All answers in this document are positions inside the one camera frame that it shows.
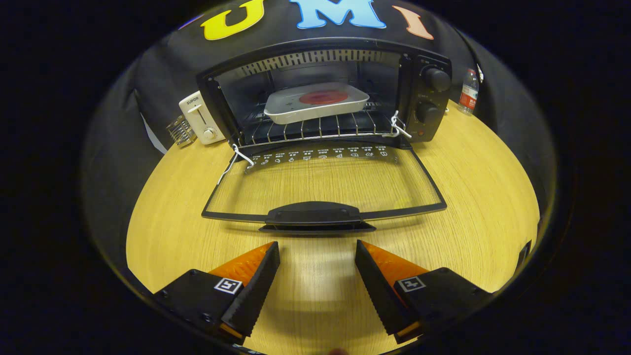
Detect pink ham slice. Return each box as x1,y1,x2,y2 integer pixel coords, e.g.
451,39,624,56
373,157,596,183
299,90,349,106

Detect toaster oven glass door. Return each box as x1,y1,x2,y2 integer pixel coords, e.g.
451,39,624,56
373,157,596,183
201,143,448,233

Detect metal oven rack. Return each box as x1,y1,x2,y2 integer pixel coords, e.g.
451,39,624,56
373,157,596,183
237,111,402,146

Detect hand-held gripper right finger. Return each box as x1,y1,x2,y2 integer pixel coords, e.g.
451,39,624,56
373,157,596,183
355,239,493,345

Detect clear water bottle red label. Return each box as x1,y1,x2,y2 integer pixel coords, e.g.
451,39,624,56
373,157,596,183
457,68,480,116

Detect white square plate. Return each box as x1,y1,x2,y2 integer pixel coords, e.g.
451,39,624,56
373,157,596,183
264,83,370,125

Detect black toaster oven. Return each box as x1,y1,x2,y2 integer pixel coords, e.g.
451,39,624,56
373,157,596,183
196,37,453,148

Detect white pop-up toaster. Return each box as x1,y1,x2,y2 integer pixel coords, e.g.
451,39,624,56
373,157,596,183
178,91,226,145

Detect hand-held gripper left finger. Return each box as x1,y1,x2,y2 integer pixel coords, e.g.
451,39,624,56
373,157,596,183
153,241,281,345

